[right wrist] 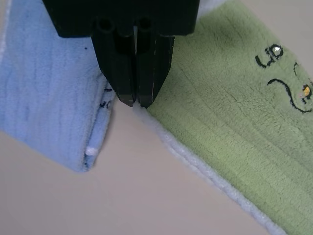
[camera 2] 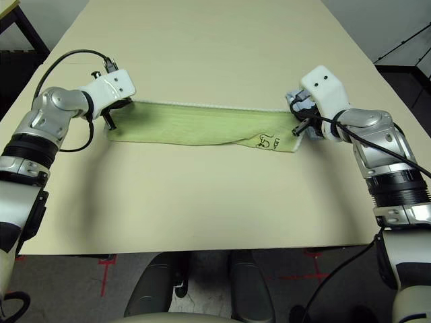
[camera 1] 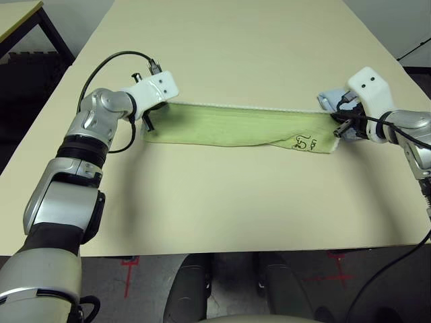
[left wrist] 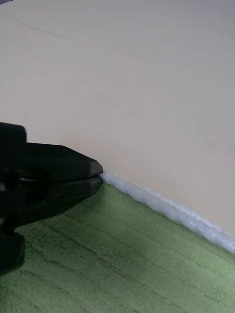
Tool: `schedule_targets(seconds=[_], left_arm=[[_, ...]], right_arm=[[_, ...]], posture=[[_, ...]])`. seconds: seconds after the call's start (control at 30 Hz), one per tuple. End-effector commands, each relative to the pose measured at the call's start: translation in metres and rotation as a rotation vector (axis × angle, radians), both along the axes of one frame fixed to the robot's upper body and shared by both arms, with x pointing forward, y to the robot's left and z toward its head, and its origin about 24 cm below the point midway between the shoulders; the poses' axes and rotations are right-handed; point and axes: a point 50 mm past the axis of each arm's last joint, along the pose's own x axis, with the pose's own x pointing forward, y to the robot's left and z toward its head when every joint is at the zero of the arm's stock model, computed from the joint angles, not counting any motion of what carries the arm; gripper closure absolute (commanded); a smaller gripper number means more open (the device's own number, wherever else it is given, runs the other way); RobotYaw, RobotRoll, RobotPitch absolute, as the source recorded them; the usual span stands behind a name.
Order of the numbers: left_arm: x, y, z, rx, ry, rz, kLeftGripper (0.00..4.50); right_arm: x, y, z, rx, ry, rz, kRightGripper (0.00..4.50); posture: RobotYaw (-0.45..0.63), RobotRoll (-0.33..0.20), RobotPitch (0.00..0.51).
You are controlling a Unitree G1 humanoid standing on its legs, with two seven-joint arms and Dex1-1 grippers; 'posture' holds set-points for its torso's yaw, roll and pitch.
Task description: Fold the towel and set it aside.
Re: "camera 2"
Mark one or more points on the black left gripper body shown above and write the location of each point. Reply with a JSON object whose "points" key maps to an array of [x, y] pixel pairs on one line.
{"points": [[108, 116]]}

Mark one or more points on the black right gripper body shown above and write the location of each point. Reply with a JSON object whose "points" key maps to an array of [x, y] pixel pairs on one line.
{"points": [[313, 122]]}

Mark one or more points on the green terry towel white trim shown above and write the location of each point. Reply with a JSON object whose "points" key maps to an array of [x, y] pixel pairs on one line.
{"points": [[188, 124]]}

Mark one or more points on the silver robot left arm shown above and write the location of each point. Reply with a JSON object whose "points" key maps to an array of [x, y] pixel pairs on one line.
{"points": [[57, 104]]}

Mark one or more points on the folded light blue towel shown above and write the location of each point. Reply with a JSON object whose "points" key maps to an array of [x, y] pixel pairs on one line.
{"points": [[293, 97]]}

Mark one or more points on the black foam floor mat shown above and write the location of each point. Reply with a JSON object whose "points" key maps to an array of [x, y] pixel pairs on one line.
{"points": [[13, 74]]}

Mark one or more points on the black low platform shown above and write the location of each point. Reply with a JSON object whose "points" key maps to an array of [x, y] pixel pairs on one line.
{"points": [[404, 72]]}

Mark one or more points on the black tripod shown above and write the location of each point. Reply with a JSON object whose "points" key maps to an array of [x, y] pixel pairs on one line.
{"points": [[404, 42]]}

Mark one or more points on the dark grey robot left leg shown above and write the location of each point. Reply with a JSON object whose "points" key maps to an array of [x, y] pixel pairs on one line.
{"points": [[151, 282]]}

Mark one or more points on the dark grey robot leg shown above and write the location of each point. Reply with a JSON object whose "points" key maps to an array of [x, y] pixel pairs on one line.
{"points": [[250, 286], [151, 282]]}

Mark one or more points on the dark grey robot right leg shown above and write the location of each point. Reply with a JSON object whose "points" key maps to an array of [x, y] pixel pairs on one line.
{"points": [[250, 286]]}

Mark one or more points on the beige robot torso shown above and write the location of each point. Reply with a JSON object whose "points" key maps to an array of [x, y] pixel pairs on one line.
{"points": [[175, 319]]}

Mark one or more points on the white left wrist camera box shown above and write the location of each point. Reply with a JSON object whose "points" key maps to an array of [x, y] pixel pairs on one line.
{"points": [[114, 84]]}

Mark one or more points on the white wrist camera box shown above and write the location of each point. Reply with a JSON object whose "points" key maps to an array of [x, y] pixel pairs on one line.
{"points": [[323, 84], [114, 84]]}

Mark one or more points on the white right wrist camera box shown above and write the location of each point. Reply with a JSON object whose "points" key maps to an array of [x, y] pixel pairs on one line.
{"points": [[323, 84]]}

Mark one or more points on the beige side table black frame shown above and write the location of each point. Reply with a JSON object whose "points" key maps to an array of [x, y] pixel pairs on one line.
{"points": [[33, 37]]}

